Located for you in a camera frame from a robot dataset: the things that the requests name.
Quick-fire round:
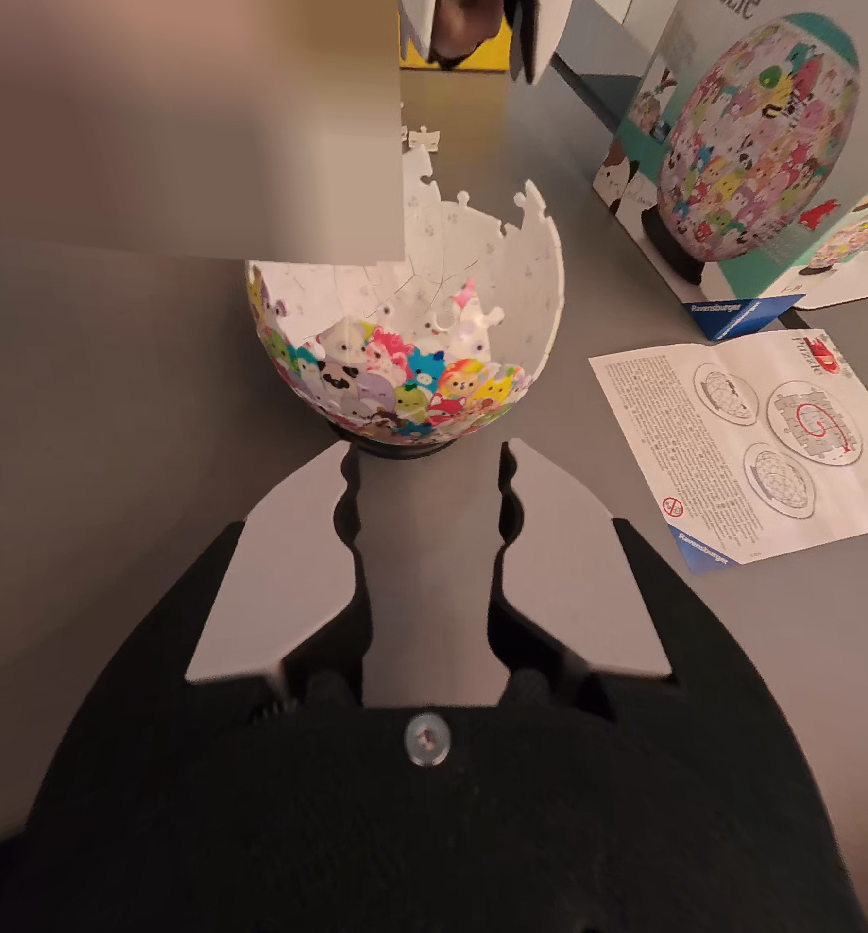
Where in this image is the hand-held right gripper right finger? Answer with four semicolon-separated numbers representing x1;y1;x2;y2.
486;439;674;682

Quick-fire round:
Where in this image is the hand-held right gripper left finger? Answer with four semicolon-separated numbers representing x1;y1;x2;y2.
185;439;373;686

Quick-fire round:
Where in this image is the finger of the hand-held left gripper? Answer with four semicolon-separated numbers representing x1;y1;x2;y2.
512;0;575;86
402;0;439;45

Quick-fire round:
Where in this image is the black puzzle ball stand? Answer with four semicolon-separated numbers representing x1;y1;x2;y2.
329;423;478;462

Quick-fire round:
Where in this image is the jagged colourful puzzle ball bowl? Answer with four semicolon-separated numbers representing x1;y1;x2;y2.
244;142;567;447

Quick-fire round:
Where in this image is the puzzle ball box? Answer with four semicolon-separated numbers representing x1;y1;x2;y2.
592;0;868;341

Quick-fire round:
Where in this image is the person's left hand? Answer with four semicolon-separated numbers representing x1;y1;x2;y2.
430;0;508;68

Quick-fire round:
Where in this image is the yellow plastic bin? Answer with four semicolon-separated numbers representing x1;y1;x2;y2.
399;11;515;71

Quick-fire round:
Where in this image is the folded instruction sheet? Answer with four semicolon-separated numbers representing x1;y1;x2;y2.
588;329;868;573

